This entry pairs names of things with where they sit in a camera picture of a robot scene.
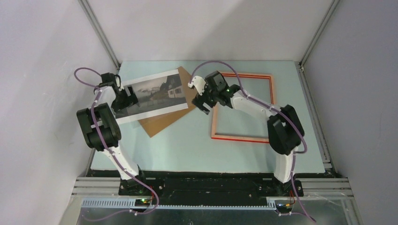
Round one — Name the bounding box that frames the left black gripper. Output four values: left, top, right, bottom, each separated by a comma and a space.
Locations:
111, 86, 139, 115

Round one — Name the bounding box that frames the brown backing board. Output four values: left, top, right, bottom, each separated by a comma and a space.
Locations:
139, 67, 196, 137

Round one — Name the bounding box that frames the red wooden picture frame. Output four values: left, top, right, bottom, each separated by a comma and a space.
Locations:
211, 73, 277, 144

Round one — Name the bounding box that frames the landscape photo print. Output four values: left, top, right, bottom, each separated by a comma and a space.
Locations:
115, 69, 188, 124

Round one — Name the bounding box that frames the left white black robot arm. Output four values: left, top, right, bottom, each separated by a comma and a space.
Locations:
77, 73, 148, 195

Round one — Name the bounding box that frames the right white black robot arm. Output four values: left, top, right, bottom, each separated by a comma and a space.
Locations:
188, 71, 305, 196

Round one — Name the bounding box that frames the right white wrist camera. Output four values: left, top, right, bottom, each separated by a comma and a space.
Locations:
188, 76, 206, 96

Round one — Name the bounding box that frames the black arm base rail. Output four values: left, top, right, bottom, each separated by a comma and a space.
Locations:
88, 170, 304, 206

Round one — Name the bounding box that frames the grey slotted cable duct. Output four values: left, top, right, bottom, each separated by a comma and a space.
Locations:
81, 198, 276, 210

